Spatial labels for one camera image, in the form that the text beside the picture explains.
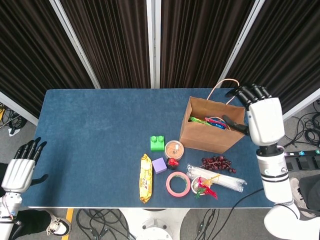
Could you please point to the green toy building block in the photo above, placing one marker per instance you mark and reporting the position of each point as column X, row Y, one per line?
column 157, row 146

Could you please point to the blue snack bag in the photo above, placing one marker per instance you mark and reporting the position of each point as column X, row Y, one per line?
column 217, row 123

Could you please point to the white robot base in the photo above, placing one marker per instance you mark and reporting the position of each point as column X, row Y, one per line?
column 155, row 225

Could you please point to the white sneaker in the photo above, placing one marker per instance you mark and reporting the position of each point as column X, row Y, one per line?
column 60, row 227
column 297, row 192

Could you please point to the white partition frame post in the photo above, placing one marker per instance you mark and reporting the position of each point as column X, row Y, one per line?
column 153, row 37
column 300, row 107
column 72, row 37
column 17, row 108
column 243, row 37

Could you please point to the dark pleated curtain panel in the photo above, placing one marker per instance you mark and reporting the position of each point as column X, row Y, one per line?
column 287, row 37
column 112, row 37
column 25, row 50
column 195, row 37

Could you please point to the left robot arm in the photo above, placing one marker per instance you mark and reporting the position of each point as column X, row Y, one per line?
column 8, row 202

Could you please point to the colourful feather shuttlecock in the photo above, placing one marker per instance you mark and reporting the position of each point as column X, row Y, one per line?
column 211, row 192

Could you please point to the purple cube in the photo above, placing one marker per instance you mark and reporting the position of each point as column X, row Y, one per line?
column 159, row 166

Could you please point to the white paper cup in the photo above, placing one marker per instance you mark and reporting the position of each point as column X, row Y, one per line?
column 193, row 188

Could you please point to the small red black toy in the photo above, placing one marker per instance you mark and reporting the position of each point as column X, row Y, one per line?
column 172, row 163

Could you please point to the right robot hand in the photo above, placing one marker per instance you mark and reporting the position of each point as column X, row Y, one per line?
column 266, row 120

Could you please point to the black trouser leg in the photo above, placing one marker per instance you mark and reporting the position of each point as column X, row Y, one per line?
column 32, row 222
column 311, row 190

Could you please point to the purple grape bunch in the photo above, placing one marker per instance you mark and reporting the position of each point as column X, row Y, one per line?
column 217, row 162

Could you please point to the red tape roll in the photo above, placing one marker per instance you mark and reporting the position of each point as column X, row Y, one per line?
column 170, row 188

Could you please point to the gold foil cookie package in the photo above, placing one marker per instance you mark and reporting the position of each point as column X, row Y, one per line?
column 146, row 180

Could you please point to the blue tablecloth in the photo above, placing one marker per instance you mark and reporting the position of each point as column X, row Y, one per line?
column 100, row 137

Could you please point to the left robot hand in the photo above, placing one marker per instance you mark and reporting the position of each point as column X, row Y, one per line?
column 17, row 175

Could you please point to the clear pack of straws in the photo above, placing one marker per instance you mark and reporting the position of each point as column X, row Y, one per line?
column 230, row 182

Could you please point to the black foot pedal unit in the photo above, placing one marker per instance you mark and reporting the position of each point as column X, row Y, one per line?
column 302, row 163

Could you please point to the brown paper bag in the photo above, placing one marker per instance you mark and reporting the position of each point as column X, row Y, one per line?
column 205, row 140

